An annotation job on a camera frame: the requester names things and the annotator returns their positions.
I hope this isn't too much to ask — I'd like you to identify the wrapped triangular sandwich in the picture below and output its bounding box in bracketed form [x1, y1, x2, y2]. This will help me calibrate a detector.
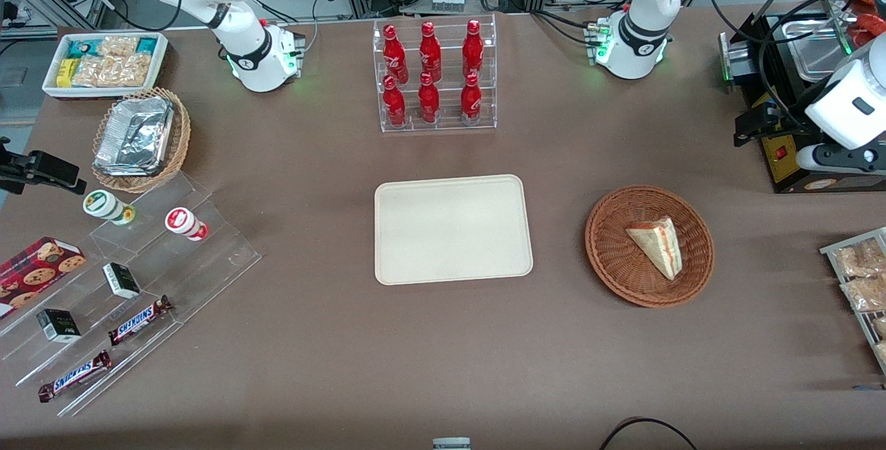
[625, 217, 684, 282]

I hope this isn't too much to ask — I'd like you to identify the white rectangular snack bin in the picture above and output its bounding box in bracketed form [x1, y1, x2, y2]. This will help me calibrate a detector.
[42, 31, 170, 101]

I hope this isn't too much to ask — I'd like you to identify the black floor cable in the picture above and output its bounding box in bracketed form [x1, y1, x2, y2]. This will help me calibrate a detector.
[598, 416, 700, 450]

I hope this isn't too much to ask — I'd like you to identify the clear acrylic bottle rack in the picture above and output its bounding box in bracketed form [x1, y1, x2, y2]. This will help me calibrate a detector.
[372, 13, 498, 134]

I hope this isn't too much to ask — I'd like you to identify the beige plastic tray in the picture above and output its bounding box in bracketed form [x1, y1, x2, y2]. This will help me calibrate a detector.
[374, 174, 534, 287]

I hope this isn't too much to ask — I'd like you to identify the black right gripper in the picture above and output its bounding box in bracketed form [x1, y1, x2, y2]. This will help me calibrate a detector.
[0, 136, 88, 195]

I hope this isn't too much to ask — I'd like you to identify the tray of packaged snacks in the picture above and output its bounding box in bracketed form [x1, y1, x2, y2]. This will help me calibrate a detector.
[820, 226, 886, 376]

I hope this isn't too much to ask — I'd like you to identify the brown round wicker basket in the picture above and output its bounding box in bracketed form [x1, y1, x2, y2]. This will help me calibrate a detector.
[584, 185, 716, 309]

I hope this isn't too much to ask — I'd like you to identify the silver foil packet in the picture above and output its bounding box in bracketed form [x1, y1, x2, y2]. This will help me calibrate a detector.
[93, 95, 174, 177]

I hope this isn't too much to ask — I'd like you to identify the green lid yogurt cup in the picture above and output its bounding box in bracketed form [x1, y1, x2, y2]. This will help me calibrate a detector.
[82, 189, 136, 226]

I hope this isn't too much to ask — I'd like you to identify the clear acrylic stepped display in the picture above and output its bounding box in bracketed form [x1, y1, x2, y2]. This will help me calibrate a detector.
[0, 171, 263, 418]

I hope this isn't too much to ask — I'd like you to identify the red tartan cookie box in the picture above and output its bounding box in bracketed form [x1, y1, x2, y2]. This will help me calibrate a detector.
[0, 236, 88, 320]

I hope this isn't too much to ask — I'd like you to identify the small black box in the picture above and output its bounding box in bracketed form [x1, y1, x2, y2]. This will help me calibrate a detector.
[102, 262, 142, 300]
[35, 308, 82, 345]

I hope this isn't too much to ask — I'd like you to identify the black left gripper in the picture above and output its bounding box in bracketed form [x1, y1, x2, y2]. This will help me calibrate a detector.
[734, 79, 829, 150]

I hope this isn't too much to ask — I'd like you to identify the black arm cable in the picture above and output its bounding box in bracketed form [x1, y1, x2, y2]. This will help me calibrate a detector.
[706, 0, 886, 134]

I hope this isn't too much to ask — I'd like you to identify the Snickers chocolate bar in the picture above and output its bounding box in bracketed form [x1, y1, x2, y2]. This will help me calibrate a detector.
[37, 350, 114, 404]
[107, 295, 174, 348]

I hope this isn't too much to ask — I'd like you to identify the stainless steel pan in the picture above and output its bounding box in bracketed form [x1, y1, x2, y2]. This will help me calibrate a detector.
[774, 12, 856, 85]

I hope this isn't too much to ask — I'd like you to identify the black food warmer machine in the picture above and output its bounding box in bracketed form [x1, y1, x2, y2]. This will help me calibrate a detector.
[718, 10, 886, 195]

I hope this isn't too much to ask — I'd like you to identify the red cola bottle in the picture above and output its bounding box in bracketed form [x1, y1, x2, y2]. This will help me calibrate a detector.
[460, 72, 483, 126]
[417, 72, 442, 125]
[418, 21, 443, 84]
[382, 24, 410, 85]
[462, 19, 485, 81]
[381, 75, 408, 128]

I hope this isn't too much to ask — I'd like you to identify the small clear nut snack bag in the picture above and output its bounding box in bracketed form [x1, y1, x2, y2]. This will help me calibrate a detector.
[96, 35, 140, 58]

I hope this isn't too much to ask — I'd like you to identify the large clear nut snack bag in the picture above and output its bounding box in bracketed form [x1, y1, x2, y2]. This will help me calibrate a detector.
[71, 54, 151, 88]

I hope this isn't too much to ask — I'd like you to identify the light wicker basket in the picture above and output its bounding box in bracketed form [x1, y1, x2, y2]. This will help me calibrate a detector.
[91, 87, 192, 194]

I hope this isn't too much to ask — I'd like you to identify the red lid yogurt cup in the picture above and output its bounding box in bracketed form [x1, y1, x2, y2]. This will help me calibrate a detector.
[164, 206, 209, 242]

